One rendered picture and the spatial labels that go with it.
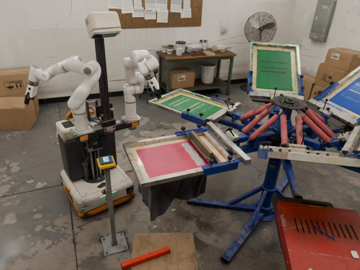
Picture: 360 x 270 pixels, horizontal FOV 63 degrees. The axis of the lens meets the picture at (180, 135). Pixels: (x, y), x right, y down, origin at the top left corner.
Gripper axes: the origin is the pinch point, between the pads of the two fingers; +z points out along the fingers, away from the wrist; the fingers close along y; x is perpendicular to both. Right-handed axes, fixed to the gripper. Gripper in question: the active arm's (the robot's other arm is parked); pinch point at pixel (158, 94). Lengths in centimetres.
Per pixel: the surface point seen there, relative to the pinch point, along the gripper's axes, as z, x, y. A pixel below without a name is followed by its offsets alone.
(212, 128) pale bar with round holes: 67, -26, 24
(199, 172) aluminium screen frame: 56, -6, -34
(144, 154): 45, 33, -4
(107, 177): 44, 66, -15
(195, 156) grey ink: 61, -5, -11
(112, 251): 114, 101, -32
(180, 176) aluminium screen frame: 49, 7, -38
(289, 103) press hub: 68, -96, 20
